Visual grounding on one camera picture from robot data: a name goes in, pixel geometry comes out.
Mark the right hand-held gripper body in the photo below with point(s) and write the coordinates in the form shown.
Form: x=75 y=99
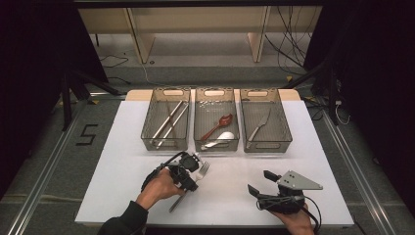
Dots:
x=298 y=182

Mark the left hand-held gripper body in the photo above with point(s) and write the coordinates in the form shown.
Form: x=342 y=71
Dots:
x=186 y=169

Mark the silver metal fork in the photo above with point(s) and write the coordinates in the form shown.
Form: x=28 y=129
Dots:
x=205 y=167

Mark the silver metal chopstick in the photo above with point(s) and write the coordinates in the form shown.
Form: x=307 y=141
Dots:
x=168 y=119
x=172 y=127

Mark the silver metal knife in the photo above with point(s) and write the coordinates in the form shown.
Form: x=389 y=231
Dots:
x=257 y=129

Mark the grey translucent plastic basket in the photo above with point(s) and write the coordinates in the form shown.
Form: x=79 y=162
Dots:
x=277 y=125
x=212 y=111
x=156 y=114

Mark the white ceramic spoon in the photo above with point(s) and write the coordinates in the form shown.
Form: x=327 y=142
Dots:
x=226 y=136

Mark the brown wooden spoon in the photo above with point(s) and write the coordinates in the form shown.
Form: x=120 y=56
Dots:
x=225 y=120

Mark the person's left hand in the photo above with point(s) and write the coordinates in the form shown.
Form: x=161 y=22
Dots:
x=160 y=187

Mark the person's right hand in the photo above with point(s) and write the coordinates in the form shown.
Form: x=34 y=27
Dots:
x=297 y=224

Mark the white table cover sheet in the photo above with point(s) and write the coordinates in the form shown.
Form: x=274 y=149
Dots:
x=228 y=209

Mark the black metal stand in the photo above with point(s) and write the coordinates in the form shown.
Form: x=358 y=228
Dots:
x=67 y=98
x=332 y=94

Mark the beige wooden desk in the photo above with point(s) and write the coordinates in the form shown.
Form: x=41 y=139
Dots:
x=195 y=19

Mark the black curtain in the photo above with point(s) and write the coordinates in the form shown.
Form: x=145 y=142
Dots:
x=32 y=81

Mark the aluminium floor rail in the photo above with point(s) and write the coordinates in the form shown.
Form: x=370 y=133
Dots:
x=42 y=182
x=359 y=176

